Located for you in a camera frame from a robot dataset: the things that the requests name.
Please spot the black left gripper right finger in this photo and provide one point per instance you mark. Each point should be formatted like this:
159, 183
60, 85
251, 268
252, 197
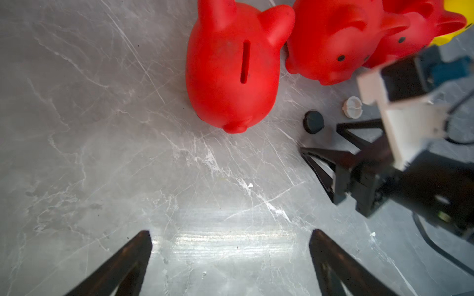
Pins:
337, 272

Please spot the white round bank plug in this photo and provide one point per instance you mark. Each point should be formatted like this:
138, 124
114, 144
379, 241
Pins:
353, 107

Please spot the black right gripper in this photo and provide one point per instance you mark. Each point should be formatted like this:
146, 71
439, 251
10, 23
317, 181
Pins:
439, 189

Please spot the yellow piggy bank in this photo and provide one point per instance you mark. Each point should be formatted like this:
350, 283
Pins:
457, 18

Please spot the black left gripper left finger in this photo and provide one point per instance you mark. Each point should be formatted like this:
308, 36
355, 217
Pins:
122, 274

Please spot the red piggy bank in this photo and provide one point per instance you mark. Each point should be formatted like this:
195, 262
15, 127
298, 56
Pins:
233, 62
425, 19
332, 39

